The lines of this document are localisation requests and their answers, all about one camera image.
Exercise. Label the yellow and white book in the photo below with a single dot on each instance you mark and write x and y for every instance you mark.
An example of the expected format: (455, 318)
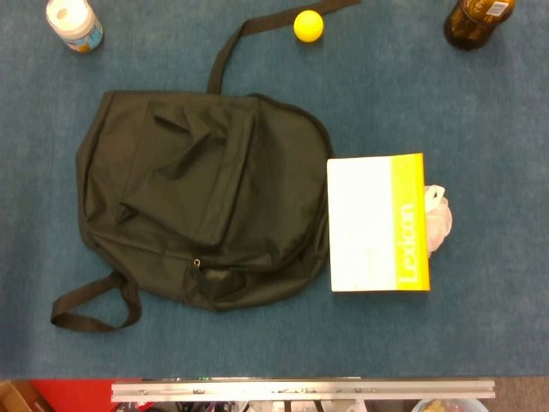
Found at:
(364, 223)

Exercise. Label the black fabric backpack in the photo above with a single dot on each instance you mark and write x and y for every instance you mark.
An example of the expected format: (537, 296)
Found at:
(171, 193)

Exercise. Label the white mesh bath loofah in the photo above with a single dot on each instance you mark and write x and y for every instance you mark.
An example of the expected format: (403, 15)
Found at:
(442, 219)

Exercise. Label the yellow ball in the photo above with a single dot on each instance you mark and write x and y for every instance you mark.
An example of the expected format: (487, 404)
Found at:
(309, 26)

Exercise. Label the blue felt table cover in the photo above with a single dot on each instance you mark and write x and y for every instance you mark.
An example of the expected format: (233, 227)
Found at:
(472, 309)

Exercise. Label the brown glass bottle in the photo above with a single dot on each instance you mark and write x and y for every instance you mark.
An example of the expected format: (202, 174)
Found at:
(472, 26)

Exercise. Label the white jar with blue label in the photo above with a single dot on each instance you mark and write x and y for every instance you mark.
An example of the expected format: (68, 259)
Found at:
(75, 26)

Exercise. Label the red panel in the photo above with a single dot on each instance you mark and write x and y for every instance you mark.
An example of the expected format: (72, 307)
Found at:
(68, 395)

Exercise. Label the cardboard box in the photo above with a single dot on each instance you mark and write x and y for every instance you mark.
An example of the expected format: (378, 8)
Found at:
(13, 398)

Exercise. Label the aluminium profile rail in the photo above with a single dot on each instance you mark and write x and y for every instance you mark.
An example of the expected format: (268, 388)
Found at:
(300, 390)

